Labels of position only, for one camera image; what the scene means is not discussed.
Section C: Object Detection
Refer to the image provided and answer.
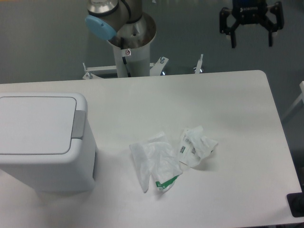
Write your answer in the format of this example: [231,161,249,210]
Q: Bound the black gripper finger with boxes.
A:
[260,1,285,48]
[218,7,242,49]

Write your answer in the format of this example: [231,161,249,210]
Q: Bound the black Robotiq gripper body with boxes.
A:
[232,0,268,25]

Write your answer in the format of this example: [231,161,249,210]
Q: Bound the clear plastic bag green stripe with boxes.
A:
[129,132,183,193]

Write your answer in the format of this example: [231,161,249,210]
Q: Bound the crumpled white barcode packet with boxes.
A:
[177,125,218,168]

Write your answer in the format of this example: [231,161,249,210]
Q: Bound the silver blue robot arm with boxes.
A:
[85,0,285,48]

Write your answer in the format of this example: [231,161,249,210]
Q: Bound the black cable on pedestal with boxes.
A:
[120,37,132,77]

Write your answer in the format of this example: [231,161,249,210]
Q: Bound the black clamp at table edge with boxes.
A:
[287,192,304,218]

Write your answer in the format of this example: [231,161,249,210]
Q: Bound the white frame at right edge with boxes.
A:
[281,81,304,124]

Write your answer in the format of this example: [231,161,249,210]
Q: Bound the white push-button trash can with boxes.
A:
[0,92,97,192]

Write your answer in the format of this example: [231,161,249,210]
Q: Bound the white metal base frame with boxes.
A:
[83,54,204,80]

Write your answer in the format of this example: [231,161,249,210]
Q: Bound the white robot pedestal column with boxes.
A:
[112,44,150,78]

